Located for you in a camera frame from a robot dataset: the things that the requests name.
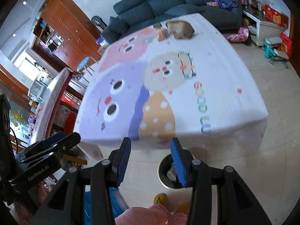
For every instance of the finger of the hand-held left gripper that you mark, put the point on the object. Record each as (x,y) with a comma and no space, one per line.
(70,141)
(55,138)

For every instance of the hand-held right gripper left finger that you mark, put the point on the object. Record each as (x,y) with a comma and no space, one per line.
(123,163)

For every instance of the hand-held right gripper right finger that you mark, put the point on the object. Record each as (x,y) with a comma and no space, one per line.
(179,165)

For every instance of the black bin with yellow rim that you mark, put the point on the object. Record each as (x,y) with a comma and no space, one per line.
(164,170)

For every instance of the red plastic bucket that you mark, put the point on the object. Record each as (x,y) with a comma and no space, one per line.
(70,123)

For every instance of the wooden dining table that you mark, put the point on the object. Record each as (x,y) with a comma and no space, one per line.
(50,93)

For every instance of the white microwave oven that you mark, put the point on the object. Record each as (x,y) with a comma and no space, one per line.
(37,89)

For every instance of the person's left leg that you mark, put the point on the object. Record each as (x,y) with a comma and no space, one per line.
(143,215)

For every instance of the blue plastic storage box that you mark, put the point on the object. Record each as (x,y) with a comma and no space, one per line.
(88,208)

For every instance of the blue round stool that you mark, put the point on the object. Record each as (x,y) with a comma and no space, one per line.
(84,62)

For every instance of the cartoon-print covered table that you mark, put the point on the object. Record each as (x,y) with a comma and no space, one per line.
(215,86)

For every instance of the cardboard box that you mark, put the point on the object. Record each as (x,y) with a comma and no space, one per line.
(103,49)

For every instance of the blue tissue pack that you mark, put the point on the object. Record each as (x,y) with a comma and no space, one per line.
(100,41)

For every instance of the wooden cabinet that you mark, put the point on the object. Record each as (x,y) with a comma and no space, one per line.
(70,28)

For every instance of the black electric fan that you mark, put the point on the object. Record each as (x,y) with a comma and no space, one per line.
(98,23)

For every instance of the dark teal cushion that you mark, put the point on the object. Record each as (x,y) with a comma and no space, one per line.
(117,25)
(185,9)

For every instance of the pink hoverboard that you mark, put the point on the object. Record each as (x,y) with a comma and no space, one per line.
(238,37)

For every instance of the teal ride-on toy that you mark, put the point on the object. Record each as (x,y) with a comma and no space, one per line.
(275,51)

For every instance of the white low cabinet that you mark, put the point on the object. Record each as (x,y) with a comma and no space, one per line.
(262,32)

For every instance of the red gift bag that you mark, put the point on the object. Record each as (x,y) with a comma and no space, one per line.
(286,46)

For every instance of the dark teal sofa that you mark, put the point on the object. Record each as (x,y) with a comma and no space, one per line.
(164,0)

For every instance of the red gift box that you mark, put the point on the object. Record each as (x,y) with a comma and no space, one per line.
(276,16)

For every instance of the black tiered stand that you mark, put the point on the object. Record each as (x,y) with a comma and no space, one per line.
(256,2)

